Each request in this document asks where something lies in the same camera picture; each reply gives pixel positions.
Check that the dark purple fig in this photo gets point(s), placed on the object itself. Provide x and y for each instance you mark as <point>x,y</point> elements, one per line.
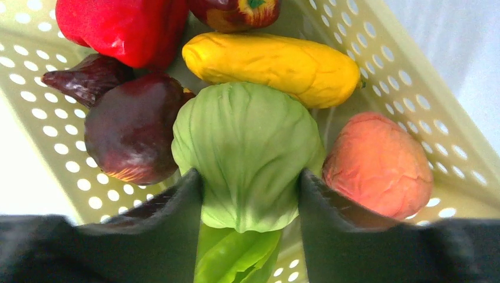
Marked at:
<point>89,80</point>

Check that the green leafy vegetable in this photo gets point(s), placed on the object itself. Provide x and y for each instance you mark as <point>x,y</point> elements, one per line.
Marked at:
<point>226,256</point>

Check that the green cabbage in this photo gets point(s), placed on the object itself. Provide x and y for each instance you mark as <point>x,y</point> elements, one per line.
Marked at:
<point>249,143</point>

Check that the red bell pepper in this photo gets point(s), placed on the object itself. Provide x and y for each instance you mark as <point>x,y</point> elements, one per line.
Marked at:
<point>139,33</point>

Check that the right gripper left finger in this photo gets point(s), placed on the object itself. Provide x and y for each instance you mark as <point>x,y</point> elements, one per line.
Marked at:
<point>154,242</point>

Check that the cream perforated plastic basket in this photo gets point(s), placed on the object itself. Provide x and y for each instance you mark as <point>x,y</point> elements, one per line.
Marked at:
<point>398,83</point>

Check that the red yellow apple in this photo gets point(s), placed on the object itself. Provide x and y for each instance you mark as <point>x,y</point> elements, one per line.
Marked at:
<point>230,16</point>

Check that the dark red apple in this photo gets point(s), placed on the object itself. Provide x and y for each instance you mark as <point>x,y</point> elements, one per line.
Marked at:
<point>129,131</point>

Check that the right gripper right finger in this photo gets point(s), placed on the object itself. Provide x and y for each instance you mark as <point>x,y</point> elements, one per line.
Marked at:
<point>346,242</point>

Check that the orange peach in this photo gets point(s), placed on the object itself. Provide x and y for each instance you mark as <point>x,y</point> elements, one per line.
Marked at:
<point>377,164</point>

